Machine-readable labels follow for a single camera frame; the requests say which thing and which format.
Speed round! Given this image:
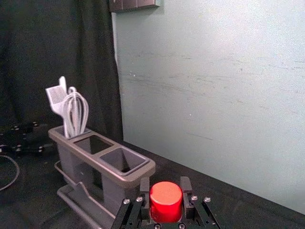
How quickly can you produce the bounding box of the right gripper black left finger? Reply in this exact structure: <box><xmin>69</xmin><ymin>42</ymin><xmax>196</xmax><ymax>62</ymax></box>
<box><xmin>111</xmin><ymin>177</ymin><xmax>151</xmax><ymax>229</ymax></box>

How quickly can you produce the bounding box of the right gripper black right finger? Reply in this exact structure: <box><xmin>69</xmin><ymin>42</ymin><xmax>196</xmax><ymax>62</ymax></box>
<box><xmin>180</xmin><ymin>176</ymin><xmax>223</xmax><ymax>229</ymax></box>

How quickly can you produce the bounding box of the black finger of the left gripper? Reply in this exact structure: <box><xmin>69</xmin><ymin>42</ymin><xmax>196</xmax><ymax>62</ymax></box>
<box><xmin>0</xmin><ymin>121</ymin><xmax>50</xmax><ymax>139</ymax></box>
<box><xmin>0</xmin><ymin>142</ymin><xmax>57</xmax><ymax>157</ymax></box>

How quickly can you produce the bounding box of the red cylindrical cup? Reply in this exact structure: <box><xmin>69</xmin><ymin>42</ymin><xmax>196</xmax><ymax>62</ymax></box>
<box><xmin>149</xmin><ymin>181</ymin><xmax>184</xmax><ymax>224</ymax></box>

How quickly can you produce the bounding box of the black table cloth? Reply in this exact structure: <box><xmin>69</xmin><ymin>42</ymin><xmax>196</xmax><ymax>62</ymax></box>
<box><xmin>0</xmin><ymin>133</ymin><xmax>305</xmax><ymax>229</ymax></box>

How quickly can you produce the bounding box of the white slotted plastic spatula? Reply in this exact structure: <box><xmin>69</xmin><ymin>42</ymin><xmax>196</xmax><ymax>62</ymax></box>
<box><xmin>45</xmin><ymin>76</ymin><xmax>72</xmax><ymax>134</ymax></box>

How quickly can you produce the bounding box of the grey three-compartment utensil holder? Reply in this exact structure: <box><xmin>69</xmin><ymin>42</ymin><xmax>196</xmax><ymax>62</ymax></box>
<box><xmin>48</xmin><ymin>126</ymin><xmax>157</xmax><ymax>229</ymax></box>

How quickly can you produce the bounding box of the white plastic whisk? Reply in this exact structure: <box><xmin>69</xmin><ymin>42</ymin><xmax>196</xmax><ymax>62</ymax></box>
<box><xmin>62</xmin><ymin>86</ymin><xmax>90</xmax><ymax>139</ymax></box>

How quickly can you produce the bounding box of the black hanging curtain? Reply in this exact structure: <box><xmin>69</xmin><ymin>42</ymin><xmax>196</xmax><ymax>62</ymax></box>
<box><xmin>0</xmin><ymin>0</ymin><xmax>123</xmax><ymax>146</ymax></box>

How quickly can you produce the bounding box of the thin dark cable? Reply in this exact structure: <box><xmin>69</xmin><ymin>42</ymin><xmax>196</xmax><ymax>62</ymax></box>
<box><xmin>0</xmin><ymin>154</ymin><xmax>20</xmax><ymax>191</ymax></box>

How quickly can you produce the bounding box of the dark wall-mounted box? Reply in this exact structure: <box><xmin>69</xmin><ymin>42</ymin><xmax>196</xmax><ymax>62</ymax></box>
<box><xmin>109</xmin><ymin>0</ymin><xmax>161</xmax><ymax>12</ymax></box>

